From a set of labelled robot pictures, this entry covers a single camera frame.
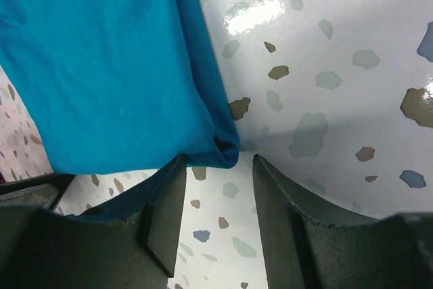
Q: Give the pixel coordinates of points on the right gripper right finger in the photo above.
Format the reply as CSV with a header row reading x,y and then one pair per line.
x,y
309,242

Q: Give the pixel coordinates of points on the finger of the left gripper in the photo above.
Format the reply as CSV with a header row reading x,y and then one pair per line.
x,y
44,190

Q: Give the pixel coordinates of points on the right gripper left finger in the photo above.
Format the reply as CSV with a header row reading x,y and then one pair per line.
x,y
129,241

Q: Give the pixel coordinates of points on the blue t shirt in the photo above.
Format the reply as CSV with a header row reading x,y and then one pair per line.
x,y
119,85

